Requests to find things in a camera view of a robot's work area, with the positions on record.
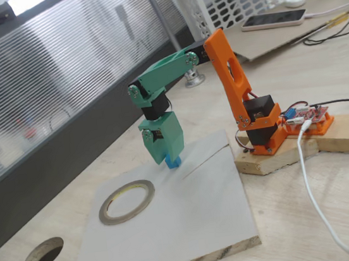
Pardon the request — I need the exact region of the blue cube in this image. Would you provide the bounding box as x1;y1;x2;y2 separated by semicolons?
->
164;153;183;171

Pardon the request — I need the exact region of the metal partition foot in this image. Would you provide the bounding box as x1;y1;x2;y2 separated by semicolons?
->
182;66;207;89

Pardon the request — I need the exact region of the white laminated particle board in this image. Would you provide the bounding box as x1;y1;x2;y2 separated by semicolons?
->
52;126;264;261

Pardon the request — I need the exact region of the ribbed glass desk partition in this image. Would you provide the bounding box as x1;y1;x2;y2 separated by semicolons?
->
0;0;219;258

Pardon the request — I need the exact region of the pale wooden base block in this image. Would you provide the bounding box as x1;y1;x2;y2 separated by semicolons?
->
230;119;322;179

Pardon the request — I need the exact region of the brown cardboard sheet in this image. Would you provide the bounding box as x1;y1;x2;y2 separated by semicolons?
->
218;0;349;66

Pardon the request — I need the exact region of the red circuit board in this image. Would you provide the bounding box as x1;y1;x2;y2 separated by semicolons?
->
281;101;332;128

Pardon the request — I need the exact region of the smartphone with pink case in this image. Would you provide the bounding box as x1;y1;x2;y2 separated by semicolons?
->
240;8;309;33

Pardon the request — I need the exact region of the white earbuds case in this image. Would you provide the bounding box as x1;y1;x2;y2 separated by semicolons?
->
283;0;308;9

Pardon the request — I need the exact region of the grey ring of tape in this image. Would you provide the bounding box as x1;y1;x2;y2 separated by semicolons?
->
95;178;159;226

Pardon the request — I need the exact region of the servo wire at base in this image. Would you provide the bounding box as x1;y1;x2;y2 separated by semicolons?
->
234;127;256;156

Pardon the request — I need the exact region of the white USB cable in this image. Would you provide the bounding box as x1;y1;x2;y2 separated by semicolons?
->
293;115;349;261

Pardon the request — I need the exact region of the orange circuit board mount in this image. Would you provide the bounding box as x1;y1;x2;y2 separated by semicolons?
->
283;111;337;140

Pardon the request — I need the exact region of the thin black cable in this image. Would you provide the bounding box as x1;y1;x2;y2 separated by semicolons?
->
300;15;349;47

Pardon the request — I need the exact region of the yellow handled screwdriver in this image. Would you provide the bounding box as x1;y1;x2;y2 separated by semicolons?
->
291;12;349;43

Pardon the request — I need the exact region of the pale pink charging cable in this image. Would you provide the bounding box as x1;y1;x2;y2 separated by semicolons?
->
302;0;349;20

